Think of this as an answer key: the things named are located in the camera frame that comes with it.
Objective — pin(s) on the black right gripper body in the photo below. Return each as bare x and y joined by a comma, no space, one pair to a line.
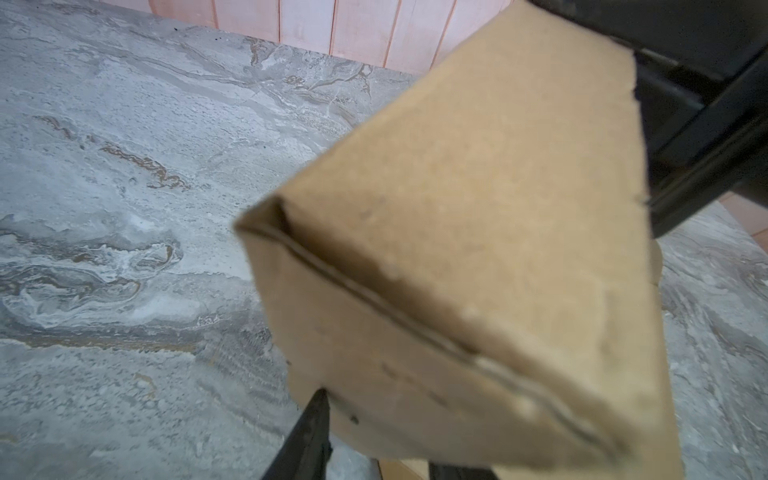
701,82

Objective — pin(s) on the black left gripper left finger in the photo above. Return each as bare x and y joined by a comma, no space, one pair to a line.
307,449

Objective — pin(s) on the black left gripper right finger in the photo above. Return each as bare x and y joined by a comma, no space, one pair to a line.
451,472

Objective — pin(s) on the brown cardboard box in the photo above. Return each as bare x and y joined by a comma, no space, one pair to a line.
469,272

